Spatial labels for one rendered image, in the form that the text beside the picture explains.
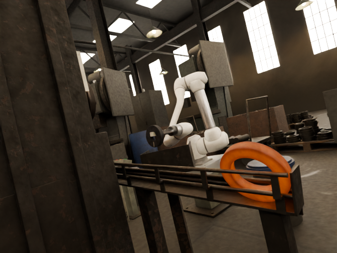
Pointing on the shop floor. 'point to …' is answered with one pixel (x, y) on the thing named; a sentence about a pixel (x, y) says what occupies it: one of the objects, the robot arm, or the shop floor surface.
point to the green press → (212, 94)
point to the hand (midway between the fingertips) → (154, 133)
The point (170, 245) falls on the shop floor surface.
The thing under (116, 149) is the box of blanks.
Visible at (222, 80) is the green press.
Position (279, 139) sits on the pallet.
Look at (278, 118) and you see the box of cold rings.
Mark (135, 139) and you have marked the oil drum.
